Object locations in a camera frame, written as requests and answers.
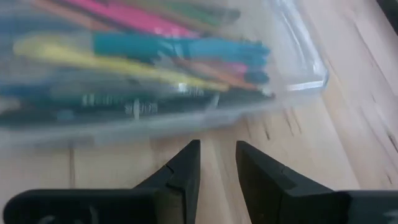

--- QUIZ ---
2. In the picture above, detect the blue capped pen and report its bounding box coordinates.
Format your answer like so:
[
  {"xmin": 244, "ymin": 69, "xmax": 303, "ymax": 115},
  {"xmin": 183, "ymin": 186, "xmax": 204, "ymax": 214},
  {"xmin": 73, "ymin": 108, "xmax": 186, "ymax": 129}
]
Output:
[{"xmin": 244, "ymin": 71, "xmax": 270, "ymax": 85}]

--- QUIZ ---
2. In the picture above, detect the slim pink highlighter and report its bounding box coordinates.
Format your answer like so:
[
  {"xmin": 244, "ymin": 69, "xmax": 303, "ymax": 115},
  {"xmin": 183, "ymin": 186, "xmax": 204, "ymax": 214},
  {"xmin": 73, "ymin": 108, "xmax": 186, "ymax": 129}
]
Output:
[{"xmin": 228, "ymin": 62, "xmax": 249, "ymax": 77}]

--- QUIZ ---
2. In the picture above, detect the orange pencil with eraser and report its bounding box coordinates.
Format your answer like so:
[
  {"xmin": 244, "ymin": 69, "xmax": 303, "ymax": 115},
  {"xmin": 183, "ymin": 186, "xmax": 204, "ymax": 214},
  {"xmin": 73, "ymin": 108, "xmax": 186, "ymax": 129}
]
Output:
[{"xmin": 174, "ymin": 58, "xmax": 259, "ymax": 91}]

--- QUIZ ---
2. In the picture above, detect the light green marker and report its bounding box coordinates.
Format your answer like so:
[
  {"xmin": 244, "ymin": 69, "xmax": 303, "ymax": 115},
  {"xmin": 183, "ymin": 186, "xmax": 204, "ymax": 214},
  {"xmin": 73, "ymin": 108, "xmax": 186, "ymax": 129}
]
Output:
[{"xmin": 161, "ymin": 1, "xmax": 224, "ymax": 27}]

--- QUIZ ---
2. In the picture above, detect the pink highlighter with print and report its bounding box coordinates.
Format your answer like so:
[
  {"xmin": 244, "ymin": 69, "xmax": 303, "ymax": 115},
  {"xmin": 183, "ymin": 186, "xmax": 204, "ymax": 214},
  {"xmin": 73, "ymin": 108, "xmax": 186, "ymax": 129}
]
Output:
[{"xmin": 62, "ymin": 0, "xmax": 200, "ymax": 39}]

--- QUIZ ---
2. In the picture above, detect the black aluminium table frame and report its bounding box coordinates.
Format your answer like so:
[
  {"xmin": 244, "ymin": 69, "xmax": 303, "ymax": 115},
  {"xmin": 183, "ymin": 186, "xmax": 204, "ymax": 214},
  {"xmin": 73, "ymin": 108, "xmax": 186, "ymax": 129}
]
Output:
[{"xmin": 376, "ymin": 0, "xmax": 398, "ymax": 35}]

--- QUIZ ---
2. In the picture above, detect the yellow highlighter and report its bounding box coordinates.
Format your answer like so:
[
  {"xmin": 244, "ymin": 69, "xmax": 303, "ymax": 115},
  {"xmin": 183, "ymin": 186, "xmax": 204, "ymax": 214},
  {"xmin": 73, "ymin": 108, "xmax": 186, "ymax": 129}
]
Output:
[{"xmin": 12, "ymin": 34, "xmax": 231, "ymax": 93}]

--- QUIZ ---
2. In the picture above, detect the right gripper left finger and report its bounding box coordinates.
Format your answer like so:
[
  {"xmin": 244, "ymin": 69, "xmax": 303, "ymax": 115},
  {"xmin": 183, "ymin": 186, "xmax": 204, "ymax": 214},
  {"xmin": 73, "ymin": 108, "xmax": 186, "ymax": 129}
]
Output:
[{"xmin": 133, "ymin": 139, "xmax": 201, "ymax": 224}]

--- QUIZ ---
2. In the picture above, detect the clear plastic supply box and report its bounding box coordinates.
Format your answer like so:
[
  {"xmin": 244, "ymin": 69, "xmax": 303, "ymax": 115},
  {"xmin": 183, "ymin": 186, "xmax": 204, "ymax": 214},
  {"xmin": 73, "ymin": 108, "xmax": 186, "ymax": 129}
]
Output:
[{"xmin": 0, "ymin": 0, "xmax": 330, "ymax": 147}]

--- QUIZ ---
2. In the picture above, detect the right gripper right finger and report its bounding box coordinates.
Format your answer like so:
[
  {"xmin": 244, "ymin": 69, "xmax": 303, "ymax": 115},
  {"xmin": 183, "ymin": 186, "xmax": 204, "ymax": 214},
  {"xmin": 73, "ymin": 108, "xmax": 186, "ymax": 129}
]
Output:
[{"xmin": 235, "ymin": 140, "xmax": 340, "ymax": 224}]

